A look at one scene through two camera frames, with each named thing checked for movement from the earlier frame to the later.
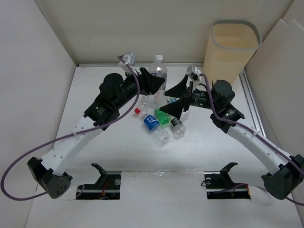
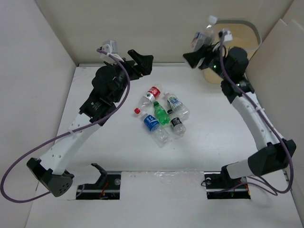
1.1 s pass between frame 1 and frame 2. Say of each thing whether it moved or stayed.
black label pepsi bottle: stayed
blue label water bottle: stayed
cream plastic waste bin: stayed
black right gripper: moved
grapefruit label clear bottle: moved
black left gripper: moved
